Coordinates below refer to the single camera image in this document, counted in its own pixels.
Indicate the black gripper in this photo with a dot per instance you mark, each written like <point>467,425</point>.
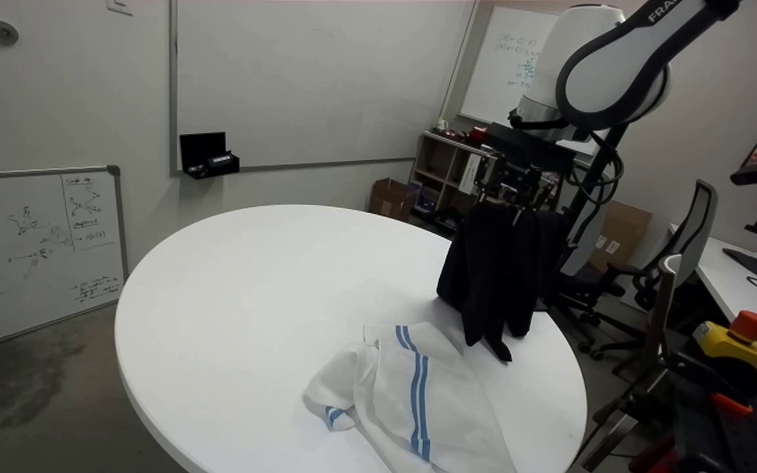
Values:
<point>526,169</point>

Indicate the black shirt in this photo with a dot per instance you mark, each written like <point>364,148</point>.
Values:
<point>500,265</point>

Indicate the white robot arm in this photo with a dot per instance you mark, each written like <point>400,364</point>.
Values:
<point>601,73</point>

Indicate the black stand pole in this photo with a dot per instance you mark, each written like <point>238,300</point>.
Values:
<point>596,177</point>

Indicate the far corner whiteboard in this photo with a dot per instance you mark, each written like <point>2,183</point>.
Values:
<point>506,64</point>

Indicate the cardboard box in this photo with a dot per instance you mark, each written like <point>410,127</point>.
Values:
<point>389,199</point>

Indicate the grey office chair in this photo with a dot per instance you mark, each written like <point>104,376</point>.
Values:
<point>679,254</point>

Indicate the white cloth with blue stripes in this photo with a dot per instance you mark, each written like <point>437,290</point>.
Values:
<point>410,396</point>

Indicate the yellow red emergency stop button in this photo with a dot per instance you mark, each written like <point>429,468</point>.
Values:
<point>729,342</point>

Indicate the black marker tray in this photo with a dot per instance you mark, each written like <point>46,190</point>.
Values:
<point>205,157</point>

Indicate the leaning whiteboard on floor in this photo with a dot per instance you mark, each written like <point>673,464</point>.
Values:
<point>61,245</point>

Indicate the large wall whiteboard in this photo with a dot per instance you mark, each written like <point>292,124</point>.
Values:
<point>317,82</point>

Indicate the round wall sensor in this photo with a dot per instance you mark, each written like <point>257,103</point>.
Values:
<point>10,35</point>

